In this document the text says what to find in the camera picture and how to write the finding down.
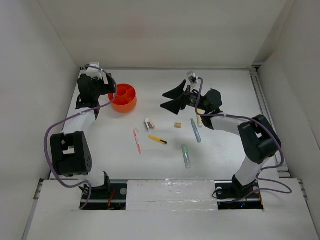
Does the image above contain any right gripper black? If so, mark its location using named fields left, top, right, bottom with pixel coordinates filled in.
left=160, top=79, right=209, bottom=115

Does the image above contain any pink highlighter pen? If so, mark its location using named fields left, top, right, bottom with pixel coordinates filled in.
left=133, top=129, right=142, bottom=155

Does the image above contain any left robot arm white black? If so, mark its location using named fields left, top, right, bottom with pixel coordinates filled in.
left=50, top=73, right=116, bottom=199

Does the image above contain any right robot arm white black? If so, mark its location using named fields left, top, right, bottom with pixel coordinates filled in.
left=161, top=78, right=282, bottom=202

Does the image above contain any small tan eraser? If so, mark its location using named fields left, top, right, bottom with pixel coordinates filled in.
left=174, top=122, right=182, bottom=129

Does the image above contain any yellow capped marker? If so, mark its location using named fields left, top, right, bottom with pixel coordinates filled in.
left=197, top=115, right=203, bottom=128

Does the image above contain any pink white mini stapler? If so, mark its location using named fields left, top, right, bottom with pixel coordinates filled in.
left=144, top=118, right=156, bottom=131

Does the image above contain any orange round divided container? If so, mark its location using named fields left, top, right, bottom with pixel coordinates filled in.
left=111, top=83, right=137, bottom=114

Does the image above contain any yellow utility knife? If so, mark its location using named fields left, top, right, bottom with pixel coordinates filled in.
left=148, top=135, right=168, bottom=145

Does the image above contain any blue pen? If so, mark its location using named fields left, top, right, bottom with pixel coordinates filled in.
left=190, top=118, right=202, bottom=143

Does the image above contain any green capped marker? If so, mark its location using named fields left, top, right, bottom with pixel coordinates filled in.
left=181, top=144, right=191, bottom=169

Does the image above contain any white foam block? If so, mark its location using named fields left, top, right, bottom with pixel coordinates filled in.
left=126, top=180, right=218, bottom=212

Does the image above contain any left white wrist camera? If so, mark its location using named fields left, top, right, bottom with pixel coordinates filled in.
left=85, top=62, right=108, bottom=84

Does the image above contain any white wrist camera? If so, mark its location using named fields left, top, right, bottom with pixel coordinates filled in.
left=85, top=62, right=108, bottom=84
left=187, top=71, right=198, bottom=84

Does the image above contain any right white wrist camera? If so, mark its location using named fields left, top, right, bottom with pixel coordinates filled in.
left=187, top=71, right=198, bottom=84

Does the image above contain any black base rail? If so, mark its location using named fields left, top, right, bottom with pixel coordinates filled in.
left=79, top=177, right=128, bottom=211

